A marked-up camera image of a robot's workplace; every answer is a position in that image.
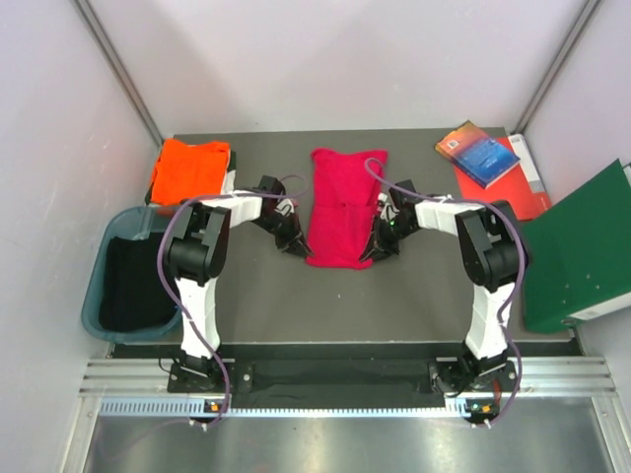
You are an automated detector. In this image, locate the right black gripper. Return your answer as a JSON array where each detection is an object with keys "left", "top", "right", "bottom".
[{"left": 360, "top": 216, "right": 418, "bottom": 266}]

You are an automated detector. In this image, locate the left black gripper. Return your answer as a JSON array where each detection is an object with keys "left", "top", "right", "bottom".
[{"left": 251, "top": 211, "right": 314, "bottom": 259}]

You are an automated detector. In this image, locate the red t shirt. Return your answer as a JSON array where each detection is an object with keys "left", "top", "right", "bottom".
[{"left": 307, "top": 148, "right": 388, "bottom": 270}]

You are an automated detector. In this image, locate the orange t shirt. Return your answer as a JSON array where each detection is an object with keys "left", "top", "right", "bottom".
[{"left": 148, "top": 138, "right": 231, "bottom": 206}]

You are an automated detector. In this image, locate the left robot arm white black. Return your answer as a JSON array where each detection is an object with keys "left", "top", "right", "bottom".
[{"left": 157, "top": 190, "right": 311, "bottom": 391}]

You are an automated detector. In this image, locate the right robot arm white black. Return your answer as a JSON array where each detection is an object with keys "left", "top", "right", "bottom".
[{"left": 359, "top": 195, "right": 528, "bottom": 394}]

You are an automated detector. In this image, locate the blue orange book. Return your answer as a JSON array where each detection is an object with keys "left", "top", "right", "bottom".
[{"left": 435, "top": 120, "right": 520, "bottom": 188}]

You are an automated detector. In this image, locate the red book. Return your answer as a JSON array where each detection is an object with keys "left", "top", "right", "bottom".
[{"left": 454, "top": 134, "right": 551, "bottom": 221}]

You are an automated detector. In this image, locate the teal plastic basin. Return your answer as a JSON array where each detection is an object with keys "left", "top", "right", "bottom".
[{"left": 81, "top": 206, "right": 181, "bottom": 344}]

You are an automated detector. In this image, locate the black garment in basin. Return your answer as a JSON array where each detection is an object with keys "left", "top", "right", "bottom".
[{"left": 99, "top": 233, "right": 176, "bottom": 333}]

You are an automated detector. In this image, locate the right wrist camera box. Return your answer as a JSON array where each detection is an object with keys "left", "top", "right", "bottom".
[{"left": 389, "top": 179, "right": 422, "bottom": 212}]

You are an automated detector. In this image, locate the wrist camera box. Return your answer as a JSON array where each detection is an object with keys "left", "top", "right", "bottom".
[
  {"left": 256, "top": 175, "right": 286, "bottom": 201},
  {"left": 389, "top": 179, "right": 422, "bottom": 212}
]

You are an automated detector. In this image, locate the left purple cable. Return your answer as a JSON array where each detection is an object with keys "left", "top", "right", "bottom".
[{"left": 156, "top": 173, "right": 311, "bottom": 431}]

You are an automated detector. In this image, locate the purple cable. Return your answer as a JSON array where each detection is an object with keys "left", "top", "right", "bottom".
[
  {"left": 364, "top": 158, "right": 524, "bottom": 429},
  {"left": 156, "top": 173, "right": 311, "bottom": 431}
]

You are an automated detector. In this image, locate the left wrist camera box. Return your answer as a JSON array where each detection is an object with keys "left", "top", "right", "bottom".
[{"left": 256, "top": 175, "right": 286, "bottom": 201}]

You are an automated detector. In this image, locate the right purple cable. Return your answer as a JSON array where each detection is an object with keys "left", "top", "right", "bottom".
[{"left": 364, "top": 158, "right": 524, "bottom": 429}]

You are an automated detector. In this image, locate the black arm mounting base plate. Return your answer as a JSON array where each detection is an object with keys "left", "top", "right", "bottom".
[{"left": 167, "top": 342, "right": 517, "bottom": 409}]

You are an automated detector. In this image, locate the grey slotted cable duct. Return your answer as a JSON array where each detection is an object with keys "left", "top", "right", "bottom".
[{"left": 100, "top": 397, "right": 493, "bottom": 418}]

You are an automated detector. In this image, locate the green ring binder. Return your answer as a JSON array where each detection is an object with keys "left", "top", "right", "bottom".
[{"left": 523, "top": 160, "right": 630, "bottom": 334}]

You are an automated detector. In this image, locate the aluminium frame rail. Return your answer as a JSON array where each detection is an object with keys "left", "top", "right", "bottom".
[{"left": 60, "top": 357, "right": 630, "bottom": 472}]

